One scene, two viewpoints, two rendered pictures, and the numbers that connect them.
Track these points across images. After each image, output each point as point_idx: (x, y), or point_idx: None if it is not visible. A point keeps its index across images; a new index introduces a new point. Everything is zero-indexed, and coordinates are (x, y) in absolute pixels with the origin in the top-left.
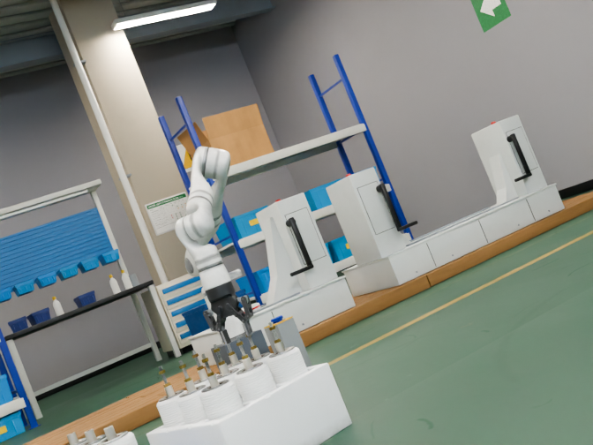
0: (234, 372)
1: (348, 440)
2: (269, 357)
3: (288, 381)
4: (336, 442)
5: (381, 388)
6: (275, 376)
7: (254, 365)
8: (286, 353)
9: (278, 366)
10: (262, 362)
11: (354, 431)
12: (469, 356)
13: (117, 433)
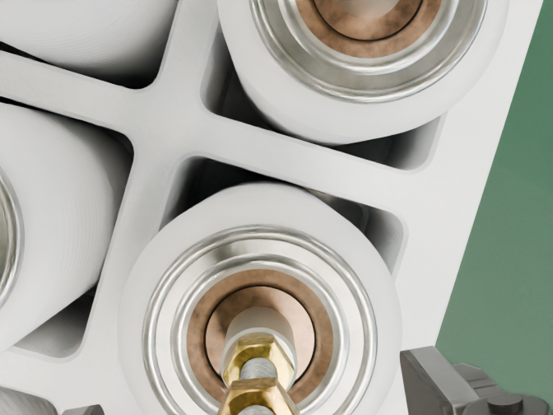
0: (20, 263)
1: (551, 212)
2: (297, 80)
3: (412, 175)
4: (497, 212)
5: None
6: (307, 133)
7: (260, 267)
8: (469, 73)
9: (374, 137)
10: (351, 268)
11: (528, 114)
12: None
13: None
